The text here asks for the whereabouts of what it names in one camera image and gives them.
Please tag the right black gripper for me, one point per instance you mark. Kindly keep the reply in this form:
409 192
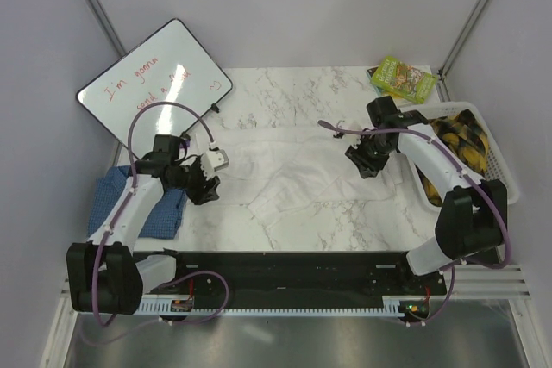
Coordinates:
367 168

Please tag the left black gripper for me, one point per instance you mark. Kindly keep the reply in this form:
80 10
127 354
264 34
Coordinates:
200 196

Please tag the white long sleeve shirt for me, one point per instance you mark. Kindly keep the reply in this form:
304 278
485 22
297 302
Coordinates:
278 171

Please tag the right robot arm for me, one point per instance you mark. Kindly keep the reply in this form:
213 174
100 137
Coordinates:
473 215

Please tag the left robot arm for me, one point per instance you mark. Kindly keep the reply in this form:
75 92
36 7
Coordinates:
103 276

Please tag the blue checkered folded shirt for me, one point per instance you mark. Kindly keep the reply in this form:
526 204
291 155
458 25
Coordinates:
164 219

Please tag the green book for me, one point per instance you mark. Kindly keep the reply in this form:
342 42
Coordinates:
398 79

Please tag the yellow black plaid shirt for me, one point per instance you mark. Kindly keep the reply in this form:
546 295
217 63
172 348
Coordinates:
464 136

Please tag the white dry-erase board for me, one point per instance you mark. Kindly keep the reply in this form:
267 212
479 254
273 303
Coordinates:
170 65

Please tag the white plastic basket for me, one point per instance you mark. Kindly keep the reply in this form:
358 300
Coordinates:
497 167

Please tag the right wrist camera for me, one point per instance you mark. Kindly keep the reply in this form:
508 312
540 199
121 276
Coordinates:
354 140

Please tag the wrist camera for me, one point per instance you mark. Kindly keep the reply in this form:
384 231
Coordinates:
354 140
213 161

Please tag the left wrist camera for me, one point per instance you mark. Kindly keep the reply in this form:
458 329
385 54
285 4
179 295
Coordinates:
213 161

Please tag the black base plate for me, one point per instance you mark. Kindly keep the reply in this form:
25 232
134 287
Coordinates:
352 277

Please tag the white slotted cable duct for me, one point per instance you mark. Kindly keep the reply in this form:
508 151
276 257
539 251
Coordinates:
177 306

